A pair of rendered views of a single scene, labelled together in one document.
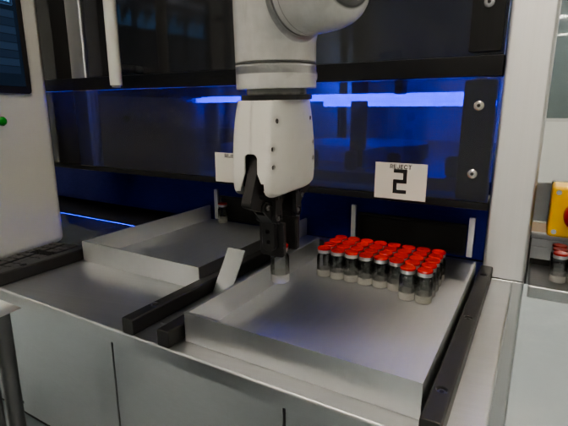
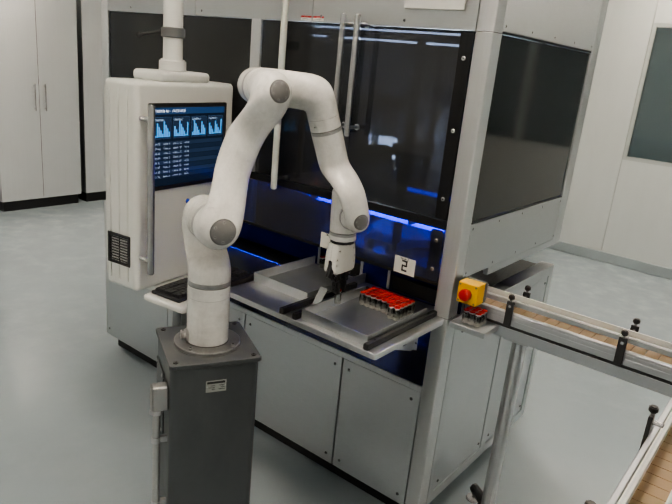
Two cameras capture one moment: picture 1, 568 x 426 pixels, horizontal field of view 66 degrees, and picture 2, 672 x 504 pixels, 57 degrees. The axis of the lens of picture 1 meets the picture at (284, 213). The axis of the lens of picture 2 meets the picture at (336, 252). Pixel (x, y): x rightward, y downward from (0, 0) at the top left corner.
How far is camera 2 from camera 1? 1.49 m
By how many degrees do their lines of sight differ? 8
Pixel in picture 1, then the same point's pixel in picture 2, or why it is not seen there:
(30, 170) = not seen: hidden behind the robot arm
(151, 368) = (268, 346)
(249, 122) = (331, 250)
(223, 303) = (315, 308)
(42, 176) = not seen: hidden behind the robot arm
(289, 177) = (343, 268)
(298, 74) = (348, 238)
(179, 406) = (282, 370)
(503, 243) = (441, 301)
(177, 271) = (298, 293)
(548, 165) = not seen: outside the picture
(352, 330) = (360, 324)
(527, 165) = (451, 269)
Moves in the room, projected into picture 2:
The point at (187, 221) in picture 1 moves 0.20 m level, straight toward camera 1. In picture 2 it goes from (301, 264) to (302, 281)
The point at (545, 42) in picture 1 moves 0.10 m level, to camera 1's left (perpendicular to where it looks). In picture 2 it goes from (459, 221) to (428, 217)
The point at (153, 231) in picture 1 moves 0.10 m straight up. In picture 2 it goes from (284, 269) to (286, 244)
